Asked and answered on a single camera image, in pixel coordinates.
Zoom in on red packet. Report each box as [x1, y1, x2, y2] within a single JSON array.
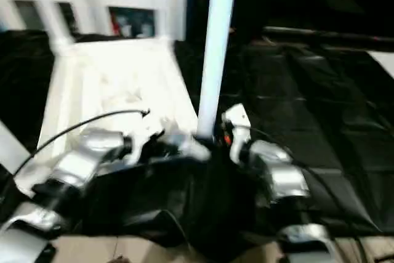
[[111, 12, 121, 34]]

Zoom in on long black bar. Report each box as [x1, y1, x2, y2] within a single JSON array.
[[263, 26, 394, 44]]

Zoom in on white plastic table top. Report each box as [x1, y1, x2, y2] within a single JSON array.
[[14, 36, 213, 196]]

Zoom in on white plastic table leg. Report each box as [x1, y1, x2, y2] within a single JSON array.
[[0, 119, 38, 196], [29, 0, 76, 56], [155, 0, 176, 44], [196, 0, 240, 140]]

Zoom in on black plastic mat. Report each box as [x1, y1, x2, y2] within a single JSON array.
[[0, 27, 394, 259]]

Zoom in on white flat board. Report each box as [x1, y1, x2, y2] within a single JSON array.
[[369, 51, 394, 78]]

